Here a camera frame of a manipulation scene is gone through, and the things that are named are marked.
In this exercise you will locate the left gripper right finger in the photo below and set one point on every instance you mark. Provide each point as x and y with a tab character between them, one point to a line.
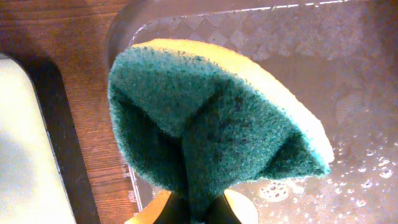
221	212

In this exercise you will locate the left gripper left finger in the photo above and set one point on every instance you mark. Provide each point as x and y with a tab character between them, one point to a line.
175	210

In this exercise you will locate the green yellow sponge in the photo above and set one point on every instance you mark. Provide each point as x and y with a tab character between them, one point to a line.
196	118

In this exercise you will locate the black sponge tray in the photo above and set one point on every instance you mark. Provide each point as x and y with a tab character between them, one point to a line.
43	175

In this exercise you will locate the dark brown serving tray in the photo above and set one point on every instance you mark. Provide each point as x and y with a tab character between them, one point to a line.
339	58

